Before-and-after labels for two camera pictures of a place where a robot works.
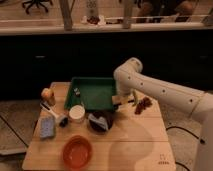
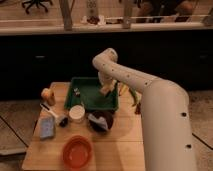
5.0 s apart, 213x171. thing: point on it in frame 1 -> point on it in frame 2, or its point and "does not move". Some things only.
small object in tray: [77, 93] does not move
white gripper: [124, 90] -> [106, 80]
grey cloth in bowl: [101, 121] does not move
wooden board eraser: [123, 102] -> [107, 88]
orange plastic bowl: [77, 153] does not move
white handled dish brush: [62, 121] does not move
